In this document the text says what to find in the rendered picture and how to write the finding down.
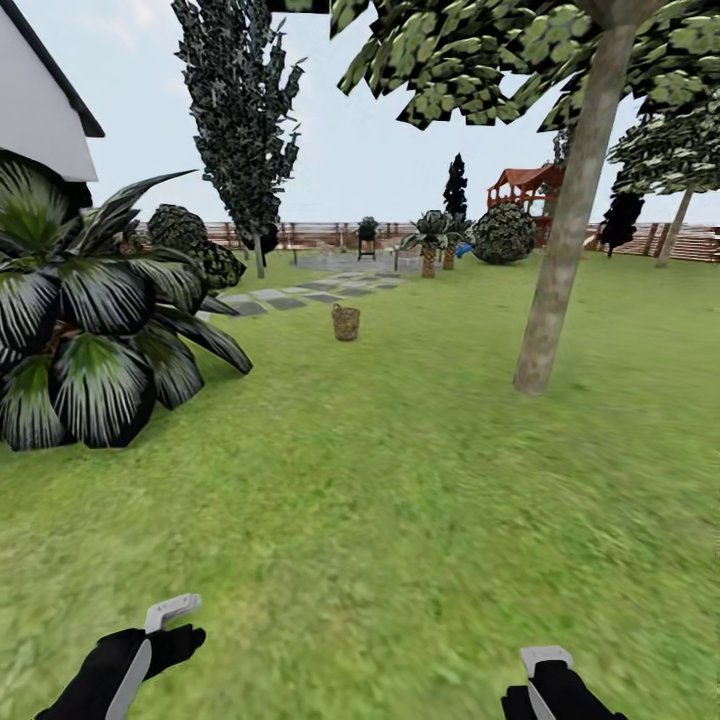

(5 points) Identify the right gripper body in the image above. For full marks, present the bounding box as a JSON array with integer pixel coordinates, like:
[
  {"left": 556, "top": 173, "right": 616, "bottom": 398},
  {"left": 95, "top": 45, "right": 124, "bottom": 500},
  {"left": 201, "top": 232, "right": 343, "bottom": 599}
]
[{"left": 507, "top": 685, "right": 537, "bottom": 720}]

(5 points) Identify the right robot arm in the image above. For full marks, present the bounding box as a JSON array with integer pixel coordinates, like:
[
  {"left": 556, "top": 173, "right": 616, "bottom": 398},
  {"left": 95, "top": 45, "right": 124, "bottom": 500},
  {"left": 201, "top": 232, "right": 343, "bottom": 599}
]
[{"left": 501, "top": 645, "right": 628, "bottom": 720}]

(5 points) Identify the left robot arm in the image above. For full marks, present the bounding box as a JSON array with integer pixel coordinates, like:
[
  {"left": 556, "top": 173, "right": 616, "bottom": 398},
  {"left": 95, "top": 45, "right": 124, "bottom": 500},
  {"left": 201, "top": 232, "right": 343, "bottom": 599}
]
[{"left": 33, "top": 593, "right": 205, "bottom": 720}]

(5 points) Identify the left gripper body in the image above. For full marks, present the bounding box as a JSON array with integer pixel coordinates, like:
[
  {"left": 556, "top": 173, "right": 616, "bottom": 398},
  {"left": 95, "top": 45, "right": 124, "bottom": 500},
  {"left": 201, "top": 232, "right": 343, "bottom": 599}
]
[{"left": 149, "top": 623, "right": 194, "bottom": 678}]

